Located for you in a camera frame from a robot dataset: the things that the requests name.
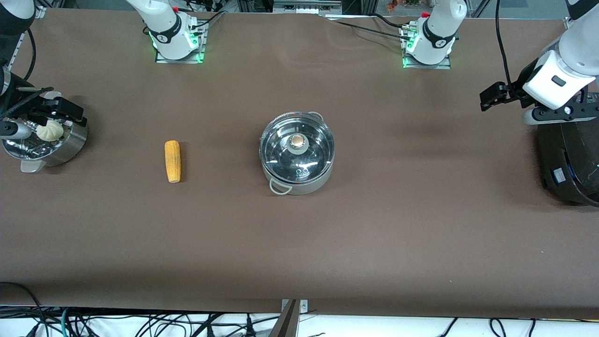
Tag steel pot with loop handles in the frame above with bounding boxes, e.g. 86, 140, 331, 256
259, 111, 336, 196

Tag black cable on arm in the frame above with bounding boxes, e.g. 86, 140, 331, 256
21, 27, 37, 81
495, 0, 516, 86

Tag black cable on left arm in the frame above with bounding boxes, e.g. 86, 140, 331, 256
495, 0, 516, 86

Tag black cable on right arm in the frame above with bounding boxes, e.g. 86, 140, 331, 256
21, 27, 37, 81

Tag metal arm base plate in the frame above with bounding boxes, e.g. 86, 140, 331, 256
401, 22, 453, 70
155, 20, 207, 64

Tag aluminium frame rail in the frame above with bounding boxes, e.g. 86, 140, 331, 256
273, 0, 343, 15

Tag white steamed bun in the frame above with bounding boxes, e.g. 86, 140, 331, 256
37, 120, 64, 141

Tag brown table cover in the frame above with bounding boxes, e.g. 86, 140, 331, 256
0, 7, 599, 320

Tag black floor cable loop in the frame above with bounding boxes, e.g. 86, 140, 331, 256
0, 281, 50, 337

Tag black cables on table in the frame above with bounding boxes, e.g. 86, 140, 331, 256
323, 13, 410, 42

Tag black round container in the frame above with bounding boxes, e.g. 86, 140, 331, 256
535, 117, 599, 207

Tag steel bowl with handle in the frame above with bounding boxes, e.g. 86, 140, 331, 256
2, 118, 88, 173

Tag glass lid with bronze knob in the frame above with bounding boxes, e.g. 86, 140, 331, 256
260, 111, 336, 182

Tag yellow corn cob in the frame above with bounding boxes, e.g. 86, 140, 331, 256
164, 140, 182, 183

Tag metal table edge bracket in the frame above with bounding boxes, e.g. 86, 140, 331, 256
268, 299, 309, 337

